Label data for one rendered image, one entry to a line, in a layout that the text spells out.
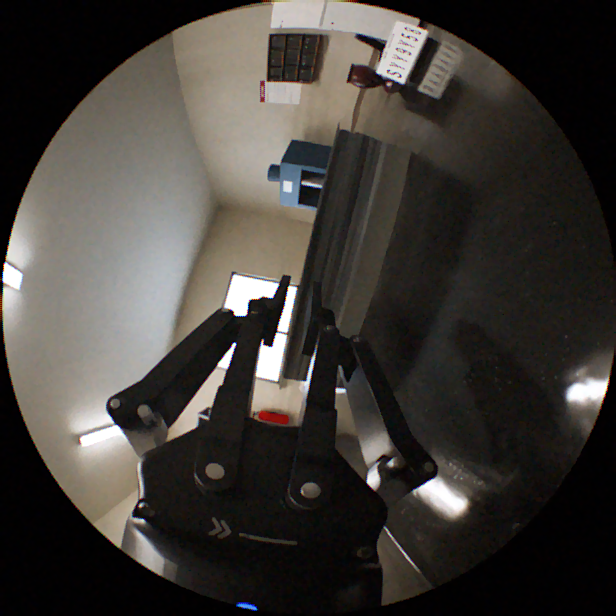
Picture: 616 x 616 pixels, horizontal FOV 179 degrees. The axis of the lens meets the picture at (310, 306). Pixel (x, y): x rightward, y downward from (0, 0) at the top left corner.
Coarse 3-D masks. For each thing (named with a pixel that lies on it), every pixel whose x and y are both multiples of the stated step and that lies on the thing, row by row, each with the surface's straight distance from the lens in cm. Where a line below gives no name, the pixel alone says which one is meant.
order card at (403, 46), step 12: (396, 24) 46; (408, 24) 46; (396, 36) 45; (408, 36) 45; (420, 36) 45; (396, 48) 45; (408, 48) 45; (420, 48) 44; (384, 60) 46; (396, 60) 45; (408, 60) 44; (384, 72) 46; (396, 72) 45; (408, 72) 44
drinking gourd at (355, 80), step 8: (352, 64) 63; (352, 72) 61; (360, 72) 61; (368, 72) 61; (352, 80) 62; (360, 80) 61; (368, 80) 61; (376, 80) 62; (384, 80) 64; (392, 80) 63; (368, 88) 64; (384, 88) 64
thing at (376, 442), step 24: (360, 336) 14; (360, 360) 12; (360, 384) 11; (384, 384) 11; (360, 408) 11; (384, 408) 10; (360, 432) 11; (384, 432) 9; (408, 432) 10; (384, 456) 10; (408, 456) 9; (408, 480) 9
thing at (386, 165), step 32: (352, 160) 29; (384, 160) 30; (352, 192) 29; (384, 192) 30; (320, 224) 28; (352, 224) 29; (384, 224) 29; (320, 256) 29; (352, 256) 29; (384, 256) 30; (352, 288) 30; (352, 320) 33; (288, 352) 36
